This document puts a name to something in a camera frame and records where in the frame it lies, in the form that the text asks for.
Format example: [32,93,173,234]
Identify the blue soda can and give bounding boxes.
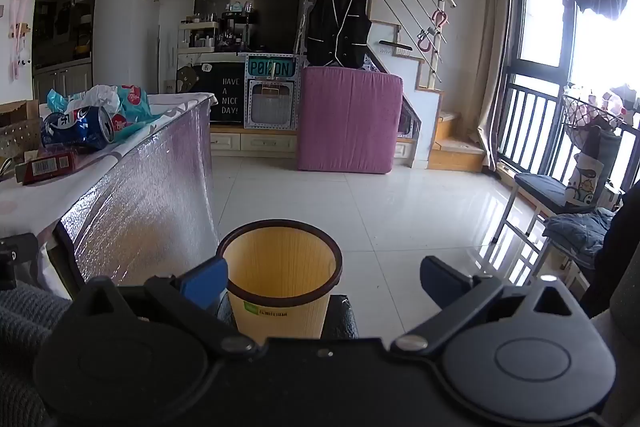
[41,105,115,152]

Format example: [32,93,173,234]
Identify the grey jacket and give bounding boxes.
[542,207,617,259]

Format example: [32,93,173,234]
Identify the yellow trash bin dark rim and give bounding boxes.
[216,219,344,341]

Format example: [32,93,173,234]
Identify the teal letter sign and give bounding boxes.
[244,55,299,79]

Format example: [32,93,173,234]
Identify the white chair blue cushion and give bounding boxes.
[492,171,602,279]

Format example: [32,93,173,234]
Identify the white shelf rack with bottles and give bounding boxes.
[178,20,221,54]

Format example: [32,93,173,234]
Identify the black television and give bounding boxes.
[193,0,301,56]

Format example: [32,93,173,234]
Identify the red box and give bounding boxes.
[15,149,81,186]

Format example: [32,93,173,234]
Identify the teal plastic packaging bag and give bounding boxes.
[47,84,152,142]

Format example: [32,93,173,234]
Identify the brown cardboard box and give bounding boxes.
[0,101,44,158]

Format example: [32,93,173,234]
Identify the table with foil cover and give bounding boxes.
[0,92,221,299]

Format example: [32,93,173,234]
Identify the pink hooks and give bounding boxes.
[414,9,449,53]

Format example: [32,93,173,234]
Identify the cartoon printed bag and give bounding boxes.
[564,151,606,208]

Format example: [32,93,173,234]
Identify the pink folded mattress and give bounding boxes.
[297,66,404,173]

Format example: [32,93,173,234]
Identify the wooden stairs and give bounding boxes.
[379,56,489,173]

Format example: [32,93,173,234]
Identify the black window railing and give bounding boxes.
[499,71,640,188]

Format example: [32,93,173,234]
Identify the wire basket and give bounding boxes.
[562,89,637,128]

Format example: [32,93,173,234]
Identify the black vest white trim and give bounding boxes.
[304,0,374,69]

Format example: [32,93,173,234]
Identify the grey knit clothing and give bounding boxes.
[0,284,74,427]

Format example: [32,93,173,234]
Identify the black chalkboard sign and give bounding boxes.
[177,61,246,124]

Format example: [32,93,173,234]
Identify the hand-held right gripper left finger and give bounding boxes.
[75,256,259,356]

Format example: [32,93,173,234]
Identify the kitchen cabinets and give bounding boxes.
[32,0,104,108]

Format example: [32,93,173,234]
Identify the cream cabinet with drawers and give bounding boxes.
[209,122,417,168]

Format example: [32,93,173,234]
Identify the beige curtain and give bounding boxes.
[476,0,521,173]

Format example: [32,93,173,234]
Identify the white plastic bag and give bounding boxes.
[75,84,122,108]

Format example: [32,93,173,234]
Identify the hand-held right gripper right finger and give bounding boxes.
[391,255,586,356]

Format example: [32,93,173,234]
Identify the pink wall decoration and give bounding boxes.
[9,0,34,80]

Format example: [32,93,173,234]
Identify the metal-look box with window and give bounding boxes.
[243,77,304,130]

